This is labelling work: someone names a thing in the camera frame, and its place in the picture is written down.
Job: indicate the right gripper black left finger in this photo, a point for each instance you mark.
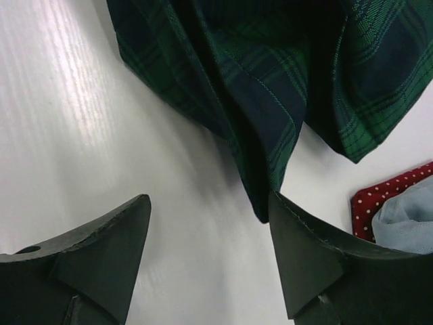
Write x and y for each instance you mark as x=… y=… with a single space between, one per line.
x=84 y=276

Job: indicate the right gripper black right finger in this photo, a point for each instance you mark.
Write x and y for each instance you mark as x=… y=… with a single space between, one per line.
x=329 y=276

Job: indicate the green navy plaid skirt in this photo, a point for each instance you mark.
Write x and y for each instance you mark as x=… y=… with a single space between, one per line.
x=255 y=72

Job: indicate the red polka dot skirt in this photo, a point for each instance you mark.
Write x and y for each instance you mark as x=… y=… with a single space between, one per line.
x=367 y=201

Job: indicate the light blue denim skirt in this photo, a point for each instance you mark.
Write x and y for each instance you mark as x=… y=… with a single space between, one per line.
x=404 y=223

